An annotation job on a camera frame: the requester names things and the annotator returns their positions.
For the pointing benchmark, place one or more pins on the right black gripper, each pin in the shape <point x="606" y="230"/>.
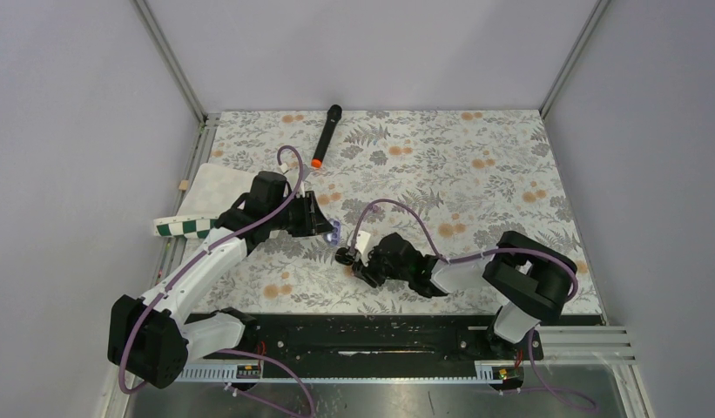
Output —
<point x="367" y="272"/>

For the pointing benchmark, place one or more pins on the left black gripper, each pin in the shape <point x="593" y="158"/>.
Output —
<point x="313" y="220"/>

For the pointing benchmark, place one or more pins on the purple earbud charging case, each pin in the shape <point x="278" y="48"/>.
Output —
<point x="333" y="237"/>

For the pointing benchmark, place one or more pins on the black earbud charging case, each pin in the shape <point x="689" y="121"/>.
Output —
<point x="345" y="256"/>

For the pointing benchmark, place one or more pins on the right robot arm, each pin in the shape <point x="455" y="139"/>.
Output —
<point x="536" y="280"/>

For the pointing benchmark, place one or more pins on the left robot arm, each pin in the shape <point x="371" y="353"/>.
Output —
<point x="151" y="337"/>

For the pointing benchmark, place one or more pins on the floral tablecloth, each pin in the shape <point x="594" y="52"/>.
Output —
<point x="447" y="181"/>

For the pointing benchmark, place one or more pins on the green white checkered mat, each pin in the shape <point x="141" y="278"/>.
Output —
<point x="213" y="191"/>

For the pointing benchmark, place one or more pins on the black microphone orange tip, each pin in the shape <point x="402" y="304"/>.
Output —
<point x="334" y="114"/>

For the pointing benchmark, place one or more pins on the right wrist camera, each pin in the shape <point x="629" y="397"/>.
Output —
<point x="362" y="244"/>

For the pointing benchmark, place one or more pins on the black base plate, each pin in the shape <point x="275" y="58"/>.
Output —
<point x="357" y="346"/>

